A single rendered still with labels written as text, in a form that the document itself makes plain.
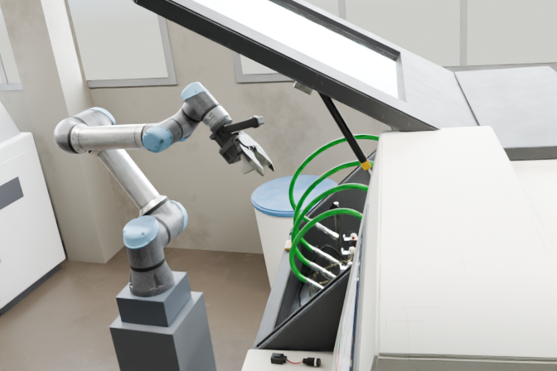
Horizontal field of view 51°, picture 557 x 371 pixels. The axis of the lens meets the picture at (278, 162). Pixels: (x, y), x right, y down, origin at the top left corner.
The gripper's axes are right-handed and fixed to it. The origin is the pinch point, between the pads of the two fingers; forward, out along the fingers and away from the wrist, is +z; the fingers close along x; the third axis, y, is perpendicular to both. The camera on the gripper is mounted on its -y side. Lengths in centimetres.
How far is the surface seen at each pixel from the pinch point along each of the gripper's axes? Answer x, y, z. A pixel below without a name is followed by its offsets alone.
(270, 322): 15.8, 23.4, 34.1
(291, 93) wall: -163, 31, -51
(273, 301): 6.3, 24.3, 30.2
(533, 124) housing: 14, -63, 38
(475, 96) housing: -8, -56, 25
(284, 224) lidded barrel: -120, 69, 6
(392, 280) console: 90, -43, 36
